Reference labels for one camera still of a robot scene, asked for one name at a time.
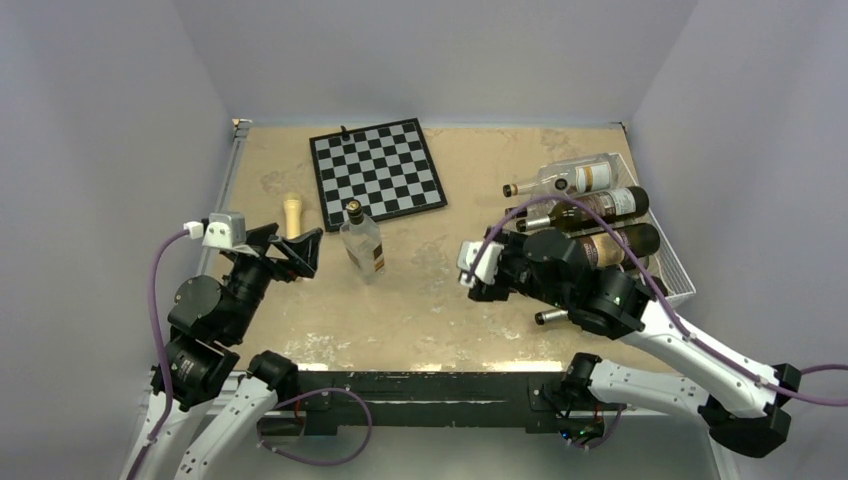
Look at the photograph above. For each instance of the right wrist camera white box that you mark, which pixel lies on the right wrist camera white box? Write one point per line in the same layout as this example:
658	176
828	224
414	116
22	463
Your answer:
478	264

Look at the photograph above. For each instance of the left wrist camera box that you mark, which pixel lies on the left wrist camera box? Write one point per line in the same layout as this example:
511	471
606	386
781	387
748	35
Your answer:
225	231

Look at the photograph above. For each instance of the clear square liquor bottle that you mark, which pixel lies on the clear square liquor bottle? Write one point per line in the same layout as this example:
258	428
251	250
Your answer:
362	240

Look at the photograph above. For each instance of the black white chessboard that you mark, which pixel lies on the black white chessboard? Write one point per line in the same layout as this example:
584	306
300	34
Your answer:
387	167

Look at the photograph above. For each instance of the white wire wine rack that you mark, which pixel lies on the white wire wine rack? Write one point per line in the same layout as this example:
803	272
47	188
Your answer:
664	265

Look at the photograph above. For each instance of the dark wine bottle silver neck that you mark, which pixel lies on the dark wine bottle silver neck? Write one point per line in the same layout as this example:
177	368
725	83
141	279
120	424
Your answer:
551	316

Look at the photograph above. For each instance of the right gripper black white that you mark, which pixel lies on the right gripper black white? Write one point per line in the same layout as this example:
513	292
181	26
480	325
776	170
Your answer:
484	291

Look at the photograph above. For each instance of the green wine bottle white label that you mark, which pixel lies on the green wine bottle white label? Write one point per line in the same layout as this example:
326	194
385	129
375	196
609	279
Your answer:
611	205

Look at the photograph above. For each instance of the dark wine bottle brown label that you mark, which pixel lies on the dark wine bottle brown label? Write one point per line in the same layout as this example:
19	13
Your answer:
602	250

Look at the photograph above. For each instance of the black front mounting beam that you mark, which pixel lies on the black front mounting beam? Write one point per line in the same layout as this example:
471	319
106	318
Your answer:
533	401

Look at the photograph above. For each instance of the clear round bottle blue emblem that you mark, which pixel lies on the clear round bottle blue emblem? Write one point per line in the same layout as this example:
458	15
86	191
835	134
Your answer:
570	176

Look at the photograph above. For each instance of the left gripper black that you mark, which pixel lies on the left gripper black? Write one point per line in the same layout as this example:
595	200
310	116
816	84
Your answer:
301	253

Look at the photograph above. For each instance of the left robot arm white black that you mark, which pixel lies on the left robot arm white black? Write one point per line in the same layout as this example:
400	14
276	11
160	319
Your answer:
208	318

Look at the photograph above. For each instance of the aluminium table frame rail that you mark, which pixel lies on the aluminium table frame rail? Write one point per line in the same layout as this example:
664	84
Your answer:
232	179

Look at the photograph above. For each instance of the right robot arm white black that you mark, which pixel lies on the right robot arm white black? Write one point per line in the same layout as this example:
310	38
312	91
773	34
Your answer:
741	401

